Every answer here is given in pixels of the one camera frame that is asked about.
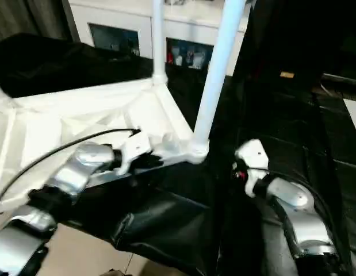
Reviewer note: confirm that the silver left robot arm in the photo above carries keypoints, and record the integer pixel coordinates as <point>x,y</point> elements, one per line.
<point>80,167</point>

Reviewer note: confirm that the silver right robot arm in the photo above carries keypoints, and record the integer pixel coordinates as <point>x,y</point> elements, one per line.
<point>293,201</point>

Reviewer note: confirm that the black work mat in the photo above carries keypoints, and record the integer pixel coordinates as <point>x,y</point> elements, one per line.
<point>166,224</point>

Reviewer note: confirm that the small yellow tag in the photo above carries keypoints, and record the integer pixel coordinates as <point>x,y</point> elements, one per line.
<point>287,75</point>

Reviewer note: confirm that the flat white board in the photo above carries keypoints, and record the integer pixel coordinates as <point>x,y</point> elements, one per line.
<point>355,118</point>

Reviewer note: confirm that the white cabinet with glass doors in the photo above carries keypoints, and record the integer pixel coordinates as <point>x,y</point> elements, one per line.
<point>120,14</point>

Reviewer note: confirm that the grey curtain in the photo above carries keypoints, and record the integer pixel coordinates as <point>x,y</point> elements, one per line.
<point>28,17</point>

